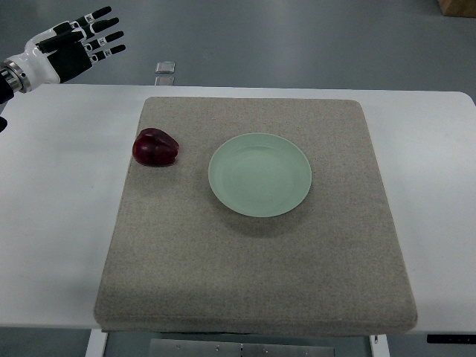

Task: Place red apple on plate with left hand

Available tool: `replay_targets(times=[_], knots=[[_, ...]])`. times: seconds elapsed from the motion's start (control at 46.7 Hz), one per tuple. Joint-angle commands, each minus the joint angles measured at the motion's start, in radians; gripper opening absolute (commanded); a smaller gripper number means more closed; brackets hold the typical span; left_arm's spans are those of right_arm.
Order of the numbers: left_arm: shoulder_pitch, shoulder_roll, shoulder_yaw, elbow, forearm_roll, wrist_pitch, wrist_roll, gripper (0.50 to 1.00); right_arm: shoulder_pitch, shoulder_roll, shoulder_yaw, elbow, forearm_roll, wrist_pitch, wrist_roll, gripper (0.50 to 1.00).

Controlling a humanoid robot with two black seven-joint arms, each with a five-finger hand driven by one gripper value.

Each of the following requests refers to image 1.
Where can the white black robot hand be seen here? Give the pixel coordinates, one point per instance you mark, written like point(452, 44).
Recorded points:
point(70, 48)

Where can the dark red apple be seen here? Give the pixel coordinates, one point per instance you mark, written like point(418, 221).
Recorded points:
point(155, 148)

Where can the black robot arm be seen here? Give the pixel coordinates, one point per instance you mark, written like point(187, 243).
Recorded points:
point(13, 79)

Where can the lower floor metal plate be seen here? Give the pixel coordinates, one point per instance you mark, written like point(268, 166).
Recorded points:
point(164, 81)

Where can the floor metal plate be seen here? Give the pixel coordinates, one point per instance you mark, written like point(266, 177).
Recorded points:
point(164, 81)
point(165, 67)

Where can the upper floor metal plate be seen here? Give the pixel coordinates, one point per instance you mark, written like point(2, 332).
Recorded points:
point(165, 67)

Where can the pale green plate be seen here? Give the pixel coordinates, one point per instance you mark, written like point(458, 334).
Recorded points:
point(259, 175)

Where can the beige fabric mat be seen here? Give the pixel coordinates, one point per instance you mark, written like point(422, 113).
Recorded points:
point(181, 261)

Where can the black table control panel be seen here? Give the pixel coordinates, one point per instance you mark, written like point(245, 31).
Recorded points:
point(451, 339)

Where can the white table leg frame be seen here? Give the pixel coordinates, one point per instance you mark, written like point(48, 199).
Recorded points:
point(97, 343)

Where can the grey metal base plate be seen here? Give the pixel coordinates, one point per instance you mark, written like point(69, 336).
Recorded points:
point(173, 348)

